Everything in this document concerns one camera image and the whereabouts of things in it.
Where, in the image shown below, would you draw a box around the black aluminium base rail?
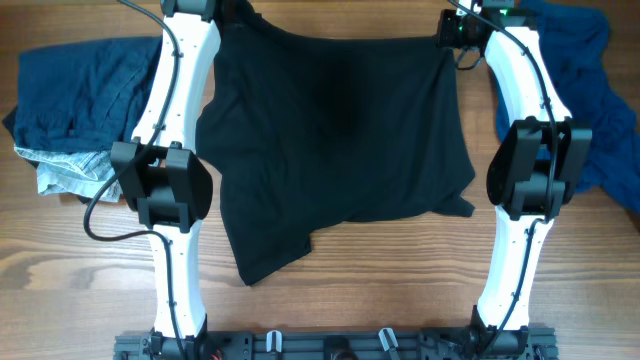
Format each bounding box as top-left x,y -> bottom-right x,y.
113,327 -> 559,360

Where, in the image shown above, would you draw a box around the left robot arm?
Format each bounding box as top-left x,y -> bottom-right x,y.
111,0 -> 220,359

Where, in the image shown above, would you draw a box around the crumpled blue shirt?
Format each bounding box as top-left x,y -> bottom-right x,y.
496,1 -> 639,211

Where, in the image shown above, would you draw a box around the black t-shirt with logo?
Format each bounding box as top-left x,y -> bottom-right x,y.
196,1 -> 475,285

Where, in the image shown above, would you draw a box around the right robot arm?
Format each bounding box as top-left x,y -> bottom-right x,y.
435,1 -> 592,359

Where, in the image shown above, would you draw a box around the folded light blue jeans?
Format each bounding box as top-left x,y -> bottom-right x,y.
14,145 -> 115,198

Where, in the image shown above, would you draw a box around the folded dark navy garment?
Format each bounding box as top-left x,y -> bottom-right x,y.
12,37 -> 161,153

